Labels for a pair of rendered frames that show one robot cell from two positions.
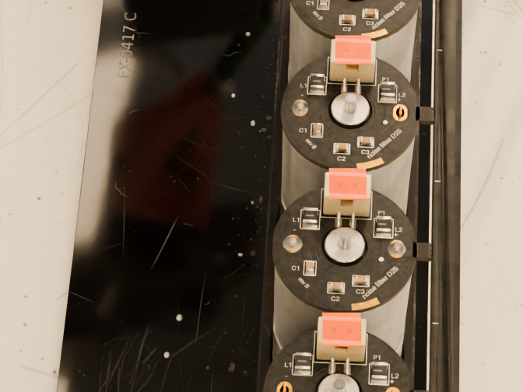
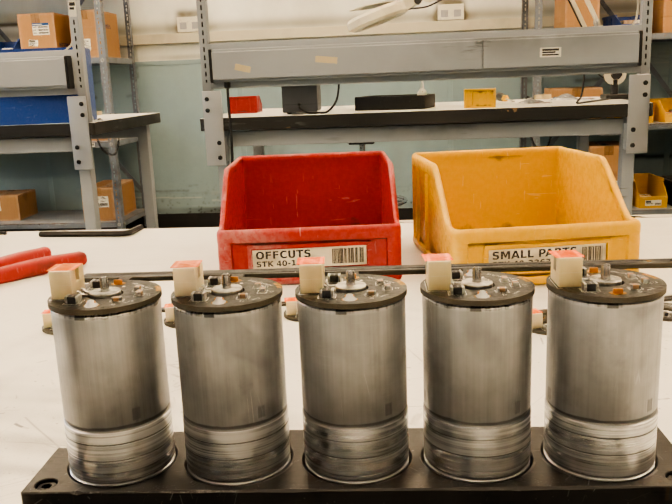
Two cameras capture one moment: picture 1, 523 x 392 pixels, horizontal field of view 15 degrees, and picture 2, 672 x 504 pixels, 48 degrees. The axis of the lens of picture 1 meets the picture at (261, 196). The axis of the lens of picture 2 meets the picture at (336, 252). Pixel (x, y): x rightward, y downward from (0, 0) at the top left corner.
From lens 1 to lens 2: 0.36 m
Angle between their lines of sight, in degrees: 79
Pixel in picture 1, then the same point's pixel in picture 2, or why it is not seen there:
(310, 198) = (437, 293)
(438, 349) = (546, 264)
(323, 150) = (390, 292)
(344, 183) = (436, 257)
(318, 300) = (529, 288)
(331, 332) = (571, 255)
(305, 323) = (528, 335)
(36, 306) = not seen: outside the picture
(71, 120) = not seen: outside the picture
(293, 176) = (384, 353)
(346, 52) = (313, 261)
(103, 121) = not seen: outside the picture
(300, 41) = (253, 344)
